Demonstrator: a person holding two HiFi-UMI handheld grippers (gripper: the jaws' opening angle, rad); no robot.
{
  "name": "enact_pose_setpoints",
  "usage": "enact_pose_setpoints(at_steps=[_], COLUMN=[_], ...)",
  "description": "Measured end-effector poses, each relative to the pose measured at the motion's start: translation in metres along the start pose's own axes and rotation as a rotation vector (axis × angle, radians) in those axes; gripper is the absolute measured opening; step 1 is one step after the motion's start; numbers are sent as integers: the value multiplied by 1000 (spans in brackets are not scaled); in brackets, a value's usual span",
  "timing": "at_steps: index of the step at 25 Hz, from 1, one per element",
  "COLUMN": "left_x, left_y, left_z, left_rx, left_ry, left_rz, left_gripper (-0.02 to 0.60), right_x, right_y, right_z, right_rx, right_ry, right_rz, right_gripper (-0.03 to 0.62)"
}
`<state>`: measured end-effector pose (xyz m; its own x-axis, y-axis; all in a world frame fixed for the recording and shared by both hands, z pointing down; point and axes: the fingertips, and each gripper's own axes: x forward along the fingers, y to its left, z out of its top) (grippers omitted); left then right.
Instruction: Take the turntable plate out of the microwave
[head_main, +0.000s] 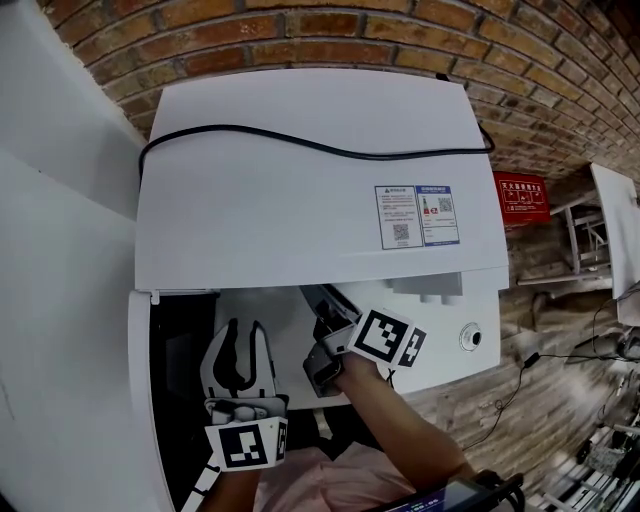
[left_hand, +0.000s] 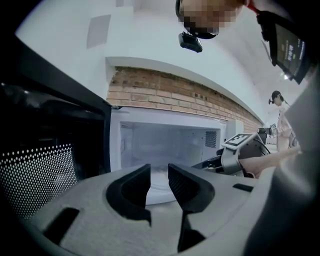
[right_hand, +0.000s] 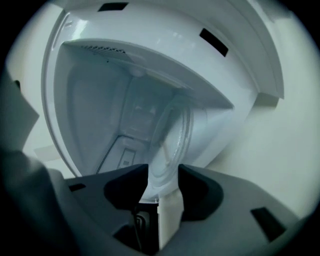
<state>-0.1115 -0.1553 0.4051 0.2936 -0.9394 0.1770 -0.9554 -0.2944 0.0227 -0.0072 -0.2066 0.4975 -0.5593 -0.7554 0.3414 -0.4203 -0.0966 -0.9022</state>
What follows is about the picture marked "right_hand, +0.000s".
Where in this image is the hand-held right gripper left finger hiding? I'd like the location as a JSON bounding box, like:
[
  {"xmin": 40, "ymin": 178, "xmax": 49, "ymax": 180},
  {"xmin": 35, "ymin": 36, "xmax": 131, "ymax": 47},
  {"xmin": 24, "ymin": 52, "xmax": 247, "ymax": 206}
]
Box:
[{"xmin": 63, "ymin": 163, "xmax": 150, "ymax": 256}]

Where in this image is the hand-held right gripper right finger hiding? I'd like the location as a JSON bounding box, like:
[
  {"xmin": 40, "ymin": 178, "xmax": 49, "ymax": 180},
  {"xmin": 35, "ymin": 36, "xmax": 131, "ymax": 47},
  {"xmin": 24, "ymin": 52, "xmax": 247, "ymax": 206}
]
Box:
[{"xmin": 159, "ymin": 163, "xmax": 310, "ymax": 256}]

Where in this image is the white table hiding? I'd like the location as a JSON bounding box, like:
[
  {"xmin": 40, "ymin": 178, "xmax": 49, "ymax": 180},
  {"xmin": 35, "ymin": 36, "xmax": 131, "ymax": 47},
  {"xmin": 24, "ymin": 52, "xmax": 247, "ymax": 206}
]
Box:
[{"xmin": 207, "ymin": 94, "xmax": 316, "ymax": 213}]

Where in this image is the round glass turntable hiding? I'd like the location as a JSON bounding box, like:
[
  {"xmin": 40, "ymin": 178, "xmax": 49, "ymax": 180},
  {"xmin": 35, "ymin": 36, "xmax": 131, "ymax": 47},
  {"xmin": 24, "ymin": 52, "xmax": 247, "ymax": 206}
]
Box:
[{"xmin": 146, "ymin": 98, "xmax": 196, "ymax": 198}]

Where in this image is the white microwave oven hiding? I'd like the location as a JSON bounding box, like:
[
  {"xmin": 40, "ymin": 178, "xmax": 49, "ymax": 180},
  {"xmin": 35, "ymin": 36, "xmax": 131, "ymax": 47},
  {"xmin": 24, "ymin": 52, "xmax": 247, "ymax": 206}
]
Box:
[{"xmin": 41, "ymin": 0, "xmax": 285, "ymax": 201}]

